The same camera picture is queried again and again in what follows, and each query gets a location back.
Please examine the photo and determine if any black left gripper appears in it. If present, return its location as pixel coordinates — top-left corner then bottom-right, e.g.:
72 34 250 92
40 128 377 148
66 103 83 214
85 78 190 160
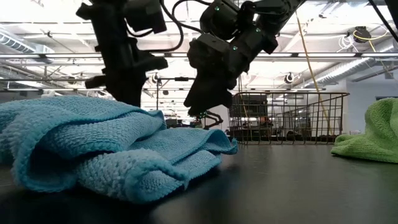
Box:
85 34 169 108

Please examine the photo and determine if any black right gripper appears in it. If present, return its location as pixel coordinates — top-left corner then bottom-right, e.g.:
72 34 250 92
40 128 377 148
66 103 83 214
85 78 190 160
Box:
183 42 259 116

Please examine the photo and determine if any light blue microfiber towel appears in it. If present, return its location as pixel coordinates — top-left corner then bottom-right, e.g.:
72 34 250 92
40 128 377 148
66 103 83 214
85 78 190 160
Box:
0 95 239 205

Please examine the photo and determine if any green microfiber towel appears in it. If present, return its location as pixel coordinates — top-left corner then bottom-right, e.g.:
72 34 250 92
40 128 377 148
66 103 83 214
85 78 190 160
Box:
331 98 398 164

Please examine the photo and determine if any white square pillar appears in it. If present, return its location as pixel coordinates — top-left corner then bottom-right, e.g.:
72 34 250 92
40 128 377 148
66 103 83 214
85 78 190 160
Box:
214 90 231 133

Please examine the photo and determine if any dark monitor screen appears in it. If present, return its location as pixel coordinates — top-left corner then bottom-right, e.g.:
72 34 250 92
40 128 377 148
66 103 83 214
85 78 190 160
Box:
238 95 269 142

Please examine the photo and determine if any long ceiling light bar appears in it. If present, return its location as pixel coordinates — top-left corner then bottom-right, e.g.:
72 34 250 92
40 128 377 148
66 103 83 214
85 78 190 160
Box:
0 52 398 59

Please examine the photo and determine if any black metal frame stand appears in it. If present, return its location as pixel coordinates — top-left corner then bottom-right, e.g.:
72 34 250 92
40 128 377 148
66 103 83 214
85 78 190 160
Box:
154 76 197 112

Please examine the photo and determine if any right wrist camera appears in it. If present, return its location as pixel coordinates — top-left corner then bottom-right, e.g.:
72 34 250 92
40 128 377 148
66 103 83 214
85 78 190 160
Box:
187 33 231 70

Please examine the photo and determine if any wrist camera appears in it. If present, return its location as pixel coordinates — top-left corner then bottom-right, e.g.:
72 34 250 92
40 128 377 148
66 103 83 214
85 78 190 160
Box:
123 0 168 35
187 33 231 70

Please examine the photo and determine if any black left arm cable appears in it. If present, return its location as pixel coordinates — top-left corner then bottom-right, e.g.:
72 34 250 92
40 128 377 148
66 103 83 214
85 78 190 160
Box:
126 0 187 54

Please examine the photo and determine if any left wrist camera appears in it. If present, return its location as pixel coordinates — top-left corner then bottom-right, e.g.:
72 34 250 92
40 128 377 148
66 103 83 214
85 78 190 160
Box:
123 0 168 35

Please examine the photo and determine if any wire basket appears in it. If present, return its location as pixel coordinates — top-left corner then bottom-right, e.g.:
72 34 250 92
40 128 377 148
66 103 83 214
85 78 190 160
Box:
228 91 350 146

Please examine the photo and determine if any yellow hanging cable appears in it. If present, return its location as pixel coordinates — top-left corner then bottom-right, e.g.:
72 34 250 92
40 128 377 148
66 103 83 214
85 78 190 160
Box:
295 11 333 133

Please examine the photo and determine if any silver ceiling air duct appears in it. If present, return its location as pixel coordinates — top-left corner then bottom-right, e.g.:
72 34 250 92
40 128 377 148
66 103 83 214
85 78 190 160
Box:
306 46 398 88
0 30 55 54

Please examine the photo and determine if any black ceiling cable reel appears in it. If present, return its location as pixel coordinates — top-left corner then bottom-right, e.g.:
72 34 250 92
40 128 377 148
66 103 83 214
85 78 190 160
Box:
343 26 391 54

